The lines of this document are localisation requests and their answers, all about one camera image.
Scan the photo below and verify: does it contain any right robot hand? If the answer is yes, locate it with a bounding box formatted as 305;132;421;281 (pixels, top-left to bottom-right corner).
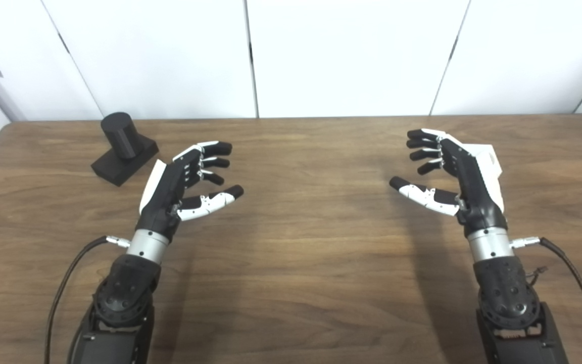
389;128;508;238

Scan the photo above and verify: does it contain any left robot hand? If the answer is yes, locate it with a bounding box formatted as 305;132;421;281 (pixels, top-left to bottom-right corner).
136;141;245;242

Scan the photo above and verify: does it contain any white square piece with hole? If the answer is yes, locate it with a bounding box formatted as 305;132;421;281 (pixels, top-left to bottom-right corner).
465;144;499;175

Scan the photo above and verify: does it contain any black peg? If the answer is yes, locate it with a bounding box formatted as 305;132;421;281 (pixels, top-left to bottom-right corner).
91;112;160;187

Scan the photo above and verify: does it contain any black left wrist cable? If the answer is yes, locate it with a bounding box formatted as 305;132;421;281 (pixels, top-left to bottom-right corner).
44;235;131;364

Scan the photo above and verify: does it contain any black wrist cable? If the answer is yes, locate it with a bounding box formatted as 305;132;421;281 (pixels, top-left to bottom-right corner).
511;237;582;364
44;235;131;364

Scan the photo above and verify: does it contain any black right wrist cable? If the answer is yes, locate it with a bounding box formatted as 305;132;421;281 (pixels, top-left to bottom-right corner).
511;237;582;364

